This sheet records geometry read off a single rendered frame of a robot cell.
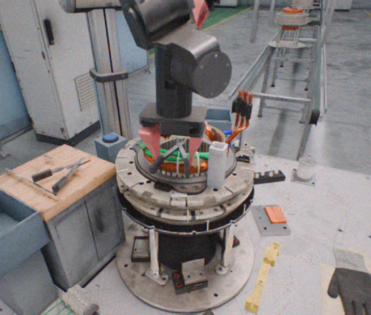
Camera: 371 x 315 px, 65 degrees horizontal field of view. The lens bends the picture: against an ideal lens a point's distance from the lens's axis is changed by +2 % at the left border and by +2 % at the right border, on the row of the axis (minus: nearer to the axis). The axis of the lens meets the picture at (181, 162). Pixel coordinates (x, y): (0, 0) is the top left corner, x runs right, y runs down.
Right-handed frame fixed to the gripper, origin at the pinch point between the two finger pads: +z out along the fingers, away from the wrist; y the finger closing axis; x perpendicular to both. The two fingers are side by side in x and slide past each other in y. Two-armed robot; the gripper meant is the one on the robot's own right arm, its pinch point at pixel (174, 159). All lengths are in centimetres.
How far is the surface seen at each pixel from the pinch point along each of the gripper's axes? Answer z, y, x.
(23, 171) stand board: 11.2, -36.6, 5.4
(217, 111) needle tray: 11, 4, 51
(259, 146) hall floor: 113, 41, 223
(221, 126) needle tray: 11.6, 6.8, 40.8
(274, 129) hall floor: 112, 60, 264
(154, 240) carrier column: 22.8, -4.7, 1.3
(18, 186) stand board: 11.2, -34.1, 0.1
